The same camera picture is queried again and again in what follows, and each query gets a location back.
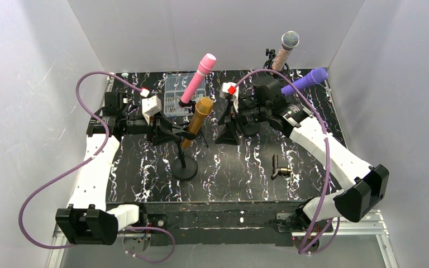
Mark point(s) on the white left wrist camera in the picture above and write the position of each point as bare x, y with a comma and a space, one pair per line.
150, 106

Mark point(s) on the glitter silver microphone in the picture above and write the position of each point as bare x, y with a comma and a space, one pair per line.
289, 40

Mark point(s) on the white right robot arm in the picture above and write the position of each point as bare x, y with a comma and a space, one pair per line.
362, 185

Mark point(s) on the pink microphone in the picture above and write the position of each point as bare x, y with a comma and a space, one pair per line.
204, 68

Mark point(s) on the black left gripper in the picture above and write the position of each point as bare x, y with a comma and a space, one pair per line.
155, 128

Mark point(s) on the black tripod mic stand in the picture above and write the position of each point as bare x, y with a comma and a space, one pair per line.
196, 118

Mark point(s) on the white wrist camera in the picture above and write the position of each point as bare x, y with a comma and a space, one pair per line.
230, 92
150, 106

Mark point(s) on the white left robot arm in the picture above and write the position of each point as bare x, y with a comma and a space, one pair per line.
86, 220

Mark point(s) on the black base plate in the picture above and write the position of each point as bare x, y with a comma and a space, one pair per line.
216, 223

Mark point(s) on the aluminium rail frame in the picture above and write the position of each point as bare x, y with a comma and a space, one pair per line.
364, 244

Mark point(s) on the gold microphone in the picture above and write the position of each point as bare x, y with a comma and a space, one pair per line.
198, 122

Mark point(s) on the black shock-mount stand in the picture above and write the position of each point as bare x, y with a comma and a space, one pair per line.
271, 54

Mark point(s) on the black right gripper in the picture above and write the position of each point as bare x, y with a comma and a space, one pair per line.
232, 118

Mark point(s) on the purple microphone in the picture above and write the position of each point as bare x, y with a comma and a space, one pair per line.
314, 77

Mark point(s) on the black round-base mic stand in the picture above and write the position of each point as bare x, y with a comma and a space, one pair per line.
184, 167

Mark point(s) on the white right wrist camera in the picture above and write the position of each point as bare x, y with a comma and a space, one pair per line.
230, 92

